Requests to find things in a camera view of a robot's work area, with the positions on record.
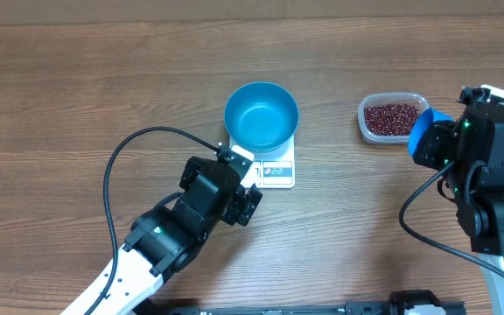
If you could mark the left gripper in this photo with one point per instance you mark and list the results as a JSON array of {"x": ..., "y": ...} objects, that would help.
[{"x": 243, "y": 207}]

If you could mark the clear plastic bean container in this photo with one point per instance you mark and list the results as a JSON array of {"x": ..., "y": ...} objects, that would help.
[{"x": 382, "y": 99}]

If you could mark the white digital kitchen scale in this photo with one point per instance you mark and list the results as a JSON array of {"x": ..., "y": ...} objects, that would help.
[{"x": 274, "y": 163}]

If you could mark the blue plastic scoop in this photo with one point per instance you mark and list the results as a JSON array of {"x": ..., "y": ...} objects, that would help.
[{"x": 423, "y": 122}]

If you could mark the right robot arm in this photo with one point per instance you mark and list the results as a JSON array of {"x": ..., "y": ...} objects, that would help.
[{"x": 468, "y": 156}]

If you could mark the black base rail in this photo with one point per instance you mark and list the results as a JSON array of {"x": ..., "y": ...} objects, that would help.
[{"x": 403, "y": 302}]

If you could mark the teal blue bowl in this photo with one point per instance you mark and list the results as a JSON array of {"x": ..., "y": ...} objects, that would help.
[{"x": 261, "y": 116}]

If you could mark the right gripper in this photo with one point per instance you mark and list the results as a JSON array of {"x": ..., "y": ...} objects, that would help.
[{"x": 439, "y": 143}]

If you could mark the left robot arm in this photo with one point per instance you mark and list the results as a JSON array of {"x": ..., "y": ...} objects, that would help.
[{"x": 164, "y": 240}]

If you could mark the red adzuki beans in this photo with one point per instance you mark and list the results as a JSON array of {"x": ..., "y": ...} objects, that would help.
[{"x": 391, "y": 119}]

